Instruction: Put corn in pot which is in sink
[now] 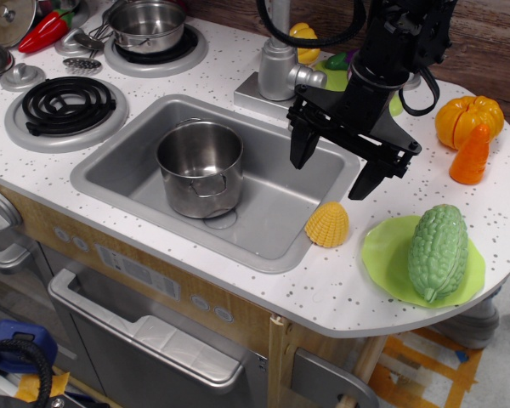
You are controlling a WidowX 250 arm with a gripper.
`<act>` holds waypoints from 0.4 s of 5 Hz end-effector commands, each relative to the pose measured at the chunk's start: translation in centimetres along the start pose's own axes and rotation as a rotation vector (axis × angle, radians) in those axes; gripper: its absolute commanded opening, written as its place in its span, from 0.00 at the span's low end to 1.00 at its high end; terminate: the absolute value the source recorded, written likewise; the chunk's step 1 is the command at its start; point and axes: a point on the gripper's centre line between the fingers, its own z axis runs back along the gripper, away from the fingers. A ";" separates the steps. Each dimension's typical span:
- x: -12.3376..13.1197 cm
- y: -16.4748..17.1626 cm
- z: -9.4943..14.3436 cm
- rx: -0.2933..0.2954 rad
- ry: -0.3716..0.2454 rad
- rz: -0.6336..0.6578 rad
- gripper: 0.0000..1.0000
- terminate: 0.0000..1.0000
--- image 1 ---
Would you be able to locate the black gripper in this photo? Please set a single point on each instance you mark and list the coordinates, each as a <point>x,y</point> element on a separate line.
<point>357,120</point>

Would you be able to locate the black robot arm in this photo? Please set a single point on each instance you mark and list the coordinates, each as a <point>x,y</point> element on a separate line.
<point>403,38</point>

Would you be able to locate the yellow toy corn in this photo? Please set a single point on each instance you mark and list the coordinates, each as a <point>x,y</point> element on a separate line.
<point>328,226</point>

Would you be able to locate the steel pot in sink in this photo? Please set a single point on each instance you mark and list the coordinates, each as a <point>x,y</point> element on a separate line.
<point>201,168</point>

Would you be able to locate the steel pot lid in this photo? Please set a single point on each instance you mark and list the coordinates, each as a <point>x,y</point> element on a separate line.
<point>16,17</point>

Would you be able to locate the green plate behind faucet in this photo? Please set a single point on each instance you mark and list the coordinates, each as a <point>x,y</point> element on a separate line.
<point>338,78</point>

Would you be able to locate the grey toy faucet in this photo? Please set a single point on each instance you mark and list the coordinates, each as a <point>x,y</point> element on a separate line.
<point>270,91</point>

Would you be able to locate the green purple toy eggplant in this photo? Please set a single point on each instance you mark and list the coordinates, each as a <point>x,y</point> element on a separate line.
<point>338,60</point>

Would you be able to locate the light green plate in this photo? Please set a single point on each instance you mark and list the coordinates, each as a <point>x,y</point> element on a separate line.
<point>385,252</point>

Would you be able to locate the orange toy pumpkin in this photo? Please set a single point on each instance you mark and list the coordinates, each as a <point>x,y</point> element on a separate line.
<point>459,117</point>

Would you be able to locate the orange toy carrot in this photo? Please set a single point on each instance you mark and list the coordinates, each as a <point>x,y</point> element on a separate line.
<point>470,161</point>

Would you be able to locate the green bitter melon toy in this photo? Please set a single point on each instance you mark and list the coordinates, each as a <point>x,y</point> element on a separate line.
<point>438,253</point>

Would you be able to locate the grey rear burner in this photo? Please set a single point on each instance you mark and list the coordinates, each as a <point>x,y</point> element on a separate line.
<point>183,56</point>

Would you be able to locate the steel saucepan on burner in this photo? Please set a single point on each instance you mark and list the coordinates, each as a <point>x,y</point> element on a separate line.
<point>147,27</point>

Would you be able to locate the black coil front burner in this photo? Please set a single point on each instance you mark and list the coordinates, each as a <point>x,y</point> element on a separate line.
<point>66,114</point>

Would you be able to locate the red toy chili pepper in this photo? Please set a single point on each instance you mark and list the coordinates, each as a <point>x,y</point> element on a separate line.
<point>48,31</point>

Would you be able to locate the blue clamp with hose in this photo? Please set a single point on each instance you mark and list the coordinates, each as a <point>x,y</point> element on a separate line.
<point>26,348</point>

